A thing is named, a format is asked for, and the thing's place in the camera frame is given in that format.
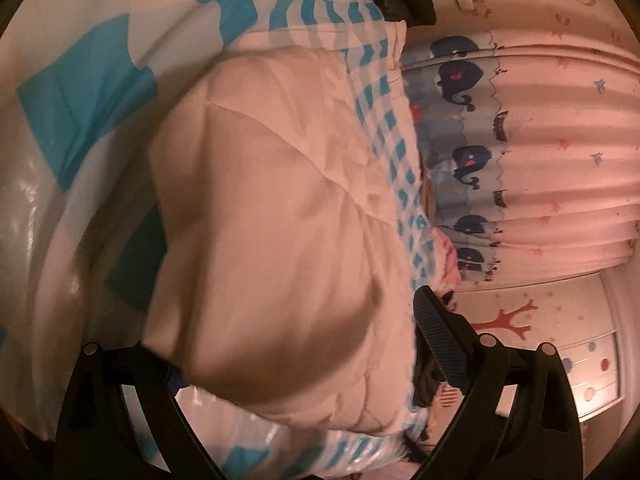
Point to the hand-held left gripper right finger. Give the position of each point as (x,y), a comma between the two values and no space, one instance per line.
(440,335)

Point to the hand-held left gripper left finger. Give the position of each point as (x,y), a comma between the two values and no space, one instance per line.
(150,370)

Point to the white quilted blanket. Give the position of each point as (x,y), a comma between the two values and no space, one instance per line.
(275,210)

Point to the pink cloth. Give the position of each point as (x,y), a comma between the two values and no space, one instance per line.
(447,260)

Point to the white drawer cabinet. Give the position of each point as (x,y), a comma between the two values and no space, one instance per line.
(595,375)

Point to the whale print curtain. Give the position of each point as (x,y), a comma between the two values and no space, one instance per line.
(550,160)

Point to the red tree wall sticker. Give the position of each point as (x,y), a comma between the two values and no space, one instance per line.
(505,321)

